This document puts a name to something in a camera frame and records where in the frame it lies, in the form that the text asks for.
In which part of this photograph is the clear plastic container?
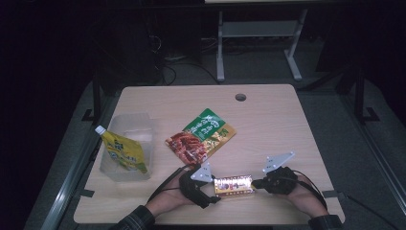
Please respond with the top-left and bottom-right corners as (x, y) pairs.
(99, 111), (155, 183)

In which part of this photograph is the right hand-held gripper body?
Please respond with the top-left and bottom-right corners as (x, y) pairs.
(260, 150), (300, 196)

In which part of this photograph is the black cable at bracket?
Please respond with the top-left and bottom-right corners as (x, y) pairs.
(346, 194), (401, 230)

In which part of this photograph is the small red yellow box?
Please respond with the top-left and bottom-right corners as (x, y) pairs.
(213, 173), (257, 198)

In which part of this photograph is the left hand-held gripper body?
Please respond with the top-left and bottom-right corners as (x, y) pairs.
(178, 161), (214, 210)

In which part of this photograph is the white metal desk frame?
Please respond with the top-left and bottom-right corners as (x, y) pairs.
(215, 8), (309, 82)

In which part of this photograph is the right hand-held gripper cable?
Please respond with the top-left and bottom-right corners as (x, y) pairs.
(290, 169), (328, 211)

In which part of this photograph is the black floor cable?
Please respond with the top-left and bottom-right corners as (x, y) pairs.
(158, 58), (222, 86)

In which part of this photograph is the black metal stand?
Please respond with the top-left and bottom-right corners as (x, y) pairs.
(353, 65), (381, 127)
(80, 60), (103, 127)

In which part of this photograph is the yellow spouted pouch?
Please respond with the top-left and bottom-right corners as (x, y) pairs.
(94, 125), (149, 175)

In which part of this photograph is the green red sauce packet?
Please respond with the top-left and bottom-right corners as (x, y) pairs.
(164, 107), (237, 168)

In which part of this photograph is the aluminium frame rail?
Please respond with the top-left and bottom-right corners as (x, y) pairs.
(339, 94), (406, 207)
(39, 94), (121, 230)

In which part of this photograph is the grey table edge bracket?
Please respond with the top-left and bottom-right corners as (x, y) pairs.
(74, 189), (96, 198)
(321, 189), (348, 200)

